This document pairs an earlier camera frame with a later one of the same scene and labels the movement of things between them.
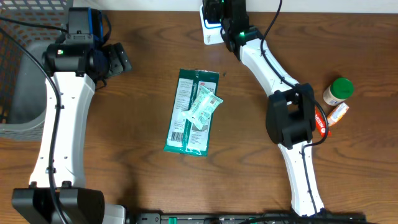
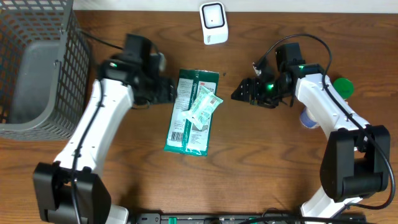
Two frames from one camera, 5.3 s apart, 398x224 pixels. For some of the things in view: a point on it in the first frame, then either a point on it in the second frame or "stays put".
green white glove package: [184, 135] stays put
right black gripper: [212, 8] → [255, 94]
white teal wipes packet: [204, 105] stays put
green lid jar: [341, 89] stays put
